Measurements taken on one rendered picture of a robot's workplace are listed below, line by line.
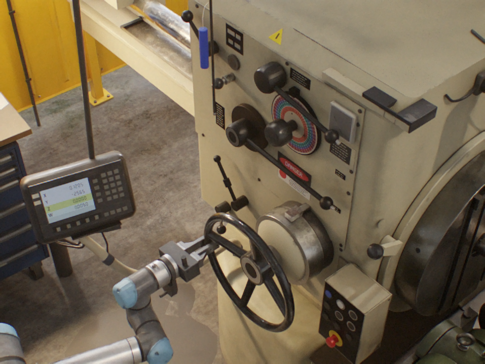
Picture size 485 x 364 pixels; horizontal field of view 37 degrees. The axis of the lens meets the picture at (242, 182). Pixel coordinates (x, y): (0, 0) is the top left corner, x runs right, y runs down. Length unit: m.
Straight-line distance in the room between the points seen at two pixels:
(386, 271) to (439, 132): 0.43
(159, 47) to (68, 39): 1.56
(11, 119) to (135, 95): 1.75
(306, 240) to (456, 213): 0.40
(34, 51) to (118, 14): 1.30
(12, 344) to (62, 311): 1.64
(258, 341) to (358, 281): 1.03
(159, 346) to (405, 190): 0.77
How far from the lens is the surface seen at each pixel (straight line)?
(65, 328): 3.60
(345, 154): 1.81
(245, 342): 3.05
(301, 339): 2.75
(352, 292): 1.95
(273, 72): 1.84
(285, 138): 1.84
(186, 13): 2.07
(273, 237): 2.03
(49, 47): 4.51
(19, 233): 3.46
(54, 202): 2.39
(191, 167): 4.26
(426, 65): 1.78
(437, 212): 1.98
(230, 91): 2.10
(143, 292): 2.02
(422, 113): 1.64
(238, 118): 2.09
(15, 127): 3.17
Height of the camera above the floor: 2.86
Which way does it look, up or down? 44 degrees down
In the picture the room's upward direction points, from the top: straight up
